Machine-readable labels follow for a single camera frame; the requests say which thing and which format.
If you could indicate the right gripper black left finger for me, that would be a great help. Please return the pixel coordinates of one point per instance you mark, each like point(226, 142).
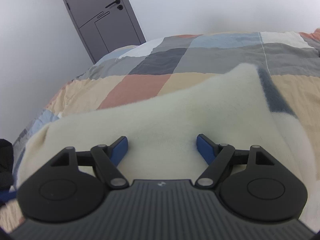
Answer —
point(104, 160)

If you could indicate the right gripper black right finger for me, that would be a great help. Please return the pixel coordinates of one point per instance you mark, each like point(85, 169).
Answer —
point(229, 168)

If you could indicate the cream and navy fleece garment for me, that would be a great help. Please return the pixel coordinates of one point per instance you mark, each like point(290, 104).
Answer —
point(241, 108)

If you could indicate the grey bedroom door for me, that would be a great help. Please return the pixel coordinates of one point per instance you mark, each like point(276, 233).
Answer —
point(104, 30)

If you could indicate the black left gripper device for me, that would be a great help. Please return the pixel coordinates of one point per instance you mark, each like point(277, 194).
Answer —
point(7, 178)

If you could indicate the black door handle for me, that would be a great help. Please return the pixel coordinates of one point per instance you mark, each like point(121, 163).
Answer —
point(115, 4)

